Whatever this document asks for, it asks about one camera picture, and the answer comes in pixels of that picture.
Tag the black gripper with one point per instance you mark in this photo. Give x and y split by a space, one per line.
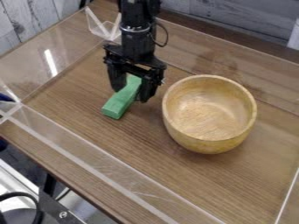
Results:
134 57

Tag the green rectangular block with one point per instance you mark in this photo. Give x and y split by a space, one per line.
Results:
122 99

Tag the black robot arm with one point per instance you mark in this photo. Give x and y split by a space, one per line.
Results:
139 14

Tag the light wooden bowl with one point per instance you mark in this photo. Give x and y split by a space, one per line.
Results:
209 113

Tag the blue object at left edge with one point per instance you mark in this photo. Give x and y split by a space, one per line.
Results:
6 98

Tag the clear acrylic tray enclosure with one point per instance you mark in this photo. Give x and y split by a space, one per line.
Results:
122 163

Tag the black metal bracket with screw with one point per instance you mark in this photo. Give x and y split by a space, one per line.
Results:
55 213

